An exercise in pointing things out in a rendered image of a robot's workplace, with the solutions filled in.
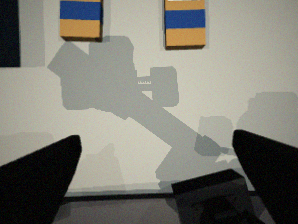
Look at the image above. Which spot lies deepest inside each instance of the orange welding electrode pack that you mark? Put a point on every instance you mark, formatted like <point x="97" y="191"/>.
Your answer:
<point x="184" y="22"/>

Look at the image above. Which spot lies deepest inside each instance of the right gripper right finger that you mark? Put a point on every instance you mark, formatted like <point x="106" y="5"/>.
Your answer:
<point x="272" y="169"/>

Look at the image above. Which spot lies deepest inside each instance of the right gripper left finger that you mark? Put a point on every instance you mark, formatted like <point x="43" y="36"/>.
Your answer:
<point x="33" y="187"/>

